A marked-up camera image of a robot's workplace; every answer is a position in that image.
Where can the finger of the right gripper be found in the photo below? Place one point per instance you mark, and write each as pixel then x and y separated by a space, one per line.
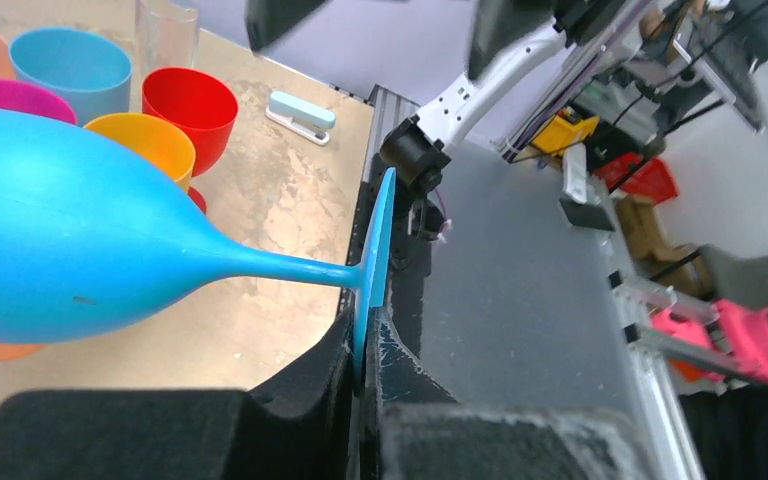
pixel 267 21
pixel 499 23

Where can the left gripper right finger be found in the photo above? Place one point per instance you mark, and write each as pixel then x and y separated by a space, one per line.
pixel 411 427

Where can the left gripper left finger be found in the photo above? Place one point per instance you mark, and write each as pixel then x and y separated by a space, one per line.
pixel 292 426

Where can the clear wine glass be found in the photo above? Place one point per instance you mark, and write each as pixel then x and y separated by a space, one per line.
pixel 166 33

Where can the red plastic wine glass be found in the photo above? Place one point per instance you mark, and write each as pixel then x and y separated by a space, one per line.
pixel 203 107

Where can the light blue wine glass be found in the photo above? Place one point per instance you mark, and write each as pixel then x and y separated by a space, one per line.
pixel 91 73

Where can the magenta plastic wine glass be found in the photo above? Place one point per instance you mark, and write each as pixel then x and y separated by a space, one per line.
pixel 31 99

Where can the dark blue wine glass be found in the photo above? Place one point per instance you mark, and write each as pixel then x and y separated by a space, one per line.
pixel 95 238

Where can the yellow plastic wine glass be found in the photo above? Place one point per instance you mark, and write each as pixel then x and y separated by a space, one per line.
pixel 158 141

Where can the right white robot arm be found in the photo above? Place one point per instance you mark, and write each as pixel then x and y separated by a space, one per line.
pixel 420 146

